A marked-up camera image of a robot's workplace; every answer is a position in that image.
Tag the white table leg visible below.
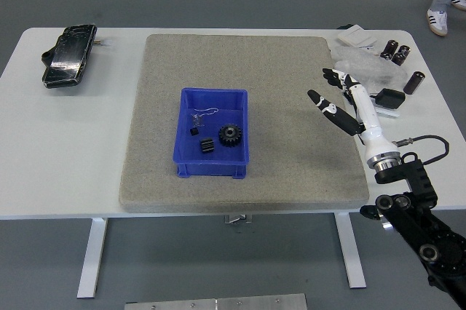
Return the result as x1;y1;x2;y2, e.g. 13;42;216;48
76;216;108;299
334;212;366;290

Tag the large dark cylindrical capacitor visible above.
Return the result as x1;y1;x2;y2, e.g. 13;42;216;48
403;71;427;95

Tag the white flat box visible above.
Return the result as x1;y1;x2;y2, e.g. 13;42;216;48
337;25;378;47

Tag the black power adapter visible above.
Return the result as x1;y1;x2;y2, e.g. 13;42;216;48
374;87;406;111

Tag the large black gear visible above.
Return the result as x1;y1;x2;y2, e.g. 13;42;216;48
218;123;245;148

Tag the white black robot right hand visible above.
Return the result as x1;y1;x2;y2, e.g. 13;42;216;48
307;67;400;162

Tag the black wrapped device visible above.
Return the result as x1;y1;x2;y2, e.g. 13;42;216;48
41;23;98;90

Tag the small black gear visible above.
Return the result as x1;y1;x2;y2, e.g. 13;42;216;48
199;136;217;156

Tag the clear bubble wrap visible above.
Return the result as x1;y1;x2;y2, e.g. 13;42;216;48
333;45;408;93

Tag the grey metal plate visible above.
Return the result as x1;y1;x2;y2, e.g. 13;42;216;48
124;293;308;310

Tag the metal table bracket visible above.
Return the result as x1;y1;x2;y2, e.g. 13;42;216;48
223;213;253;225

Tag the grey-brown mat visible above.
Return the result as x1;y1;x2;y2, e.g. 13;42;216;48
119;33;371;213

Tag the blue plastic box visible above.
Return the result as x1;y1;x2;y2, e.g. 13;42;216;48
171;87;251;180

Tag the white flat plate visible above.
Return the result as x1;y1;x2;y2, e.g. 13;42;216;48
374;105;401;119

